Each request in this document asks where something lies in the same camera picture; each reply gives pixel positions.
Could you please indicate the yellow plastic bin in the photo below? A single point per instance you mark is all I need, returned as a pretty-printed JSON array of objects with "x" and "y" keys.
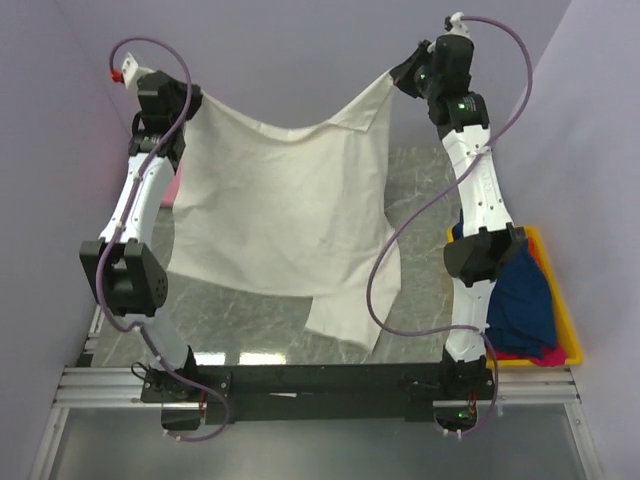
[{"x": 566, "y": 335}]

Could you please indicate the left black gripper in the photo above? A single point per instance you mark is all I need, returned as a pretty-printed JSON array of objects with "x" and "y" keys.
[{"x": 196, "y": 102}]

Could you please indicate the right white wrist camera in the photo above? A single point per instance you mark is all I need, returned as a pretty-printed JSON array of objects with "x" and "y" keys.
[{"x": 455, "y": 25}]

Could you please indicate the aluminium frame rail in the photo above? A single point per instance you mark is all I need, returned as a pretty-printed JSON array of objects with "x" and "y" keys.
[{"x": 84, "y": 386}]

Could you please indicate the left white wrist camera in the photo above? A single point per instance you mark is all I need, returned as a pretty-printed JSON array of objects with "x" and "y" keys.
[{"x": 129, "y": 73}]

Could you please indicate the black base bar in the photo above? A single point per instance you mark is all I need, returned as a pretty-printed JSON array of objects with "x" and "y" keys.
[{"x": 338, "y": 392}]

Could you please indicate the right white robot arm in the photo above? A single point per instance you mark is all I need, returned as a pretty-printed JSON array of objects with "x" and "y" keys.
[{"x": 489, "y": 238}]

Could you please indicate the white t shirt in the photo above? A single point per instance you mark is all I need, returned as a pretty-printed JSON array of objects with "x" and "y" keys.
[{"x": 293, "y": 212}]

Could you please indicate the magenta t shirt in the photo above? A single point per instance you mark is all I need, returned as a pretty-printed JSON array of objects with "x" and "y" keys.
[{"x": 550, "y": 358}]

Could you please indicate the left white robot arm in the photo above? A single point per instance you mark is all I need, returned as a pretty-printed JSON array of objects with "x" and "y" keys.
[{"x": 128, "y": 281}]

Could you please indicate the orange t shirt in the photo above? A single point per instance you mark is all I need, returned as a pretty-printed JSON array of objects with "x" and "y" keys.
[{"x": 533, "y": 252}]

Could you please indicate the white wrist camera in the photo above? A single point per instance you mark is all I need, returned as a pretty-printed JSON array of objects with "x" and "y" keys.
[
  {"x": 455, "y": 25},
  {"x": 129, "y": 73}
]

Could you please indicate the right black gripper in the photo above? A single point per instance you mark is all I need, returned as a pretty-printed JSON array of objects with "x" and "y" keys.
[{"x": 402, "y": 73}]

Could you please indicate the folded pink t shirt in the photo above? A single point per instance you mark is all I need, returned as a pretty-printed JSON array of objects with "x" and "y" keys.
[{"x": 171, "y": 193}]

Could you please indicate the blue t shirt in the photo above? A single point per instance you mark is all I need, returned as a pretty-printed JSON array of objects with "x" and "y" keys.
[{"x": 516, "y": 311}]

